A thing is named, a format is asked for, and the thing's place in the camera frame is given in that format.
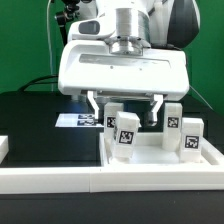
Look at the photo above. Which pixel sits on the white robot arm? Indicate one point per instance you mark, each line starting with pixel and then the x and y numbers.
pixel 129 49

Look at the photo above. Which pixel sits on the white base tag plate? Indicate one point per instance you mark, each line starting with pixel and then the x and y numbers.
pixel 74 120

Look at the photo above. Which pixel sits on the white square table top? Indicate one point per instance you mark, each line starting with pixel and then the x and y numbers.
pixel 148 150

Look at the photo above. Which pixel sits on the white U-shaped obstacle fence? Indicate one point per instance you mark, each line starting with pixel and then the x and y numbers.
pixel 115 177

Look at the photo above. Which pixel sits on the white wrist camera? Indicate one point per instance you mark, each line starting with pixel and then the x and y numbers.
pixel 93 29

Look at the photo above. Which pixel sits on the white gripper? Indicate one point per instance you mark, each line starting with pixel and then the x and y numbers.
pixel 89 66

